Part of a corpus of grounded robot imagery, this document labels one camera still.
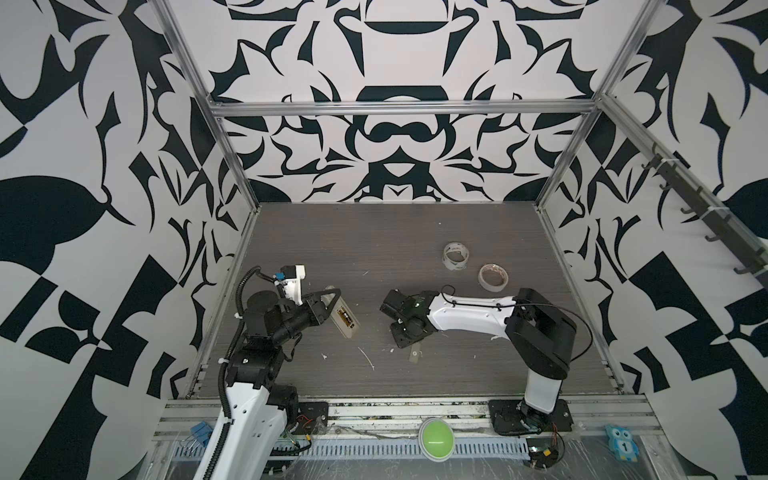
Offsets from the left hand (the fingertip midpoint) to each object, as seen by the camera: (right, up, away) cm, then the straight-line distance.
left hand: (339, 288), depth 72 cm
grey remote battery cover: (+19, -21, +13) cm, 31 cm away
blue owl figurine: (+66, -35, -2) cm, 74 cm away
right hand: (+16, -17, +15) cm, 28 cm away
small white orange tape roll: (+47, -1, +29) cm, 55 cm away
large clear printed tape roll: (+34, +3, +27) cm, 44 cm away
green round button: (+23, -35, -2) cm, 41 cm away
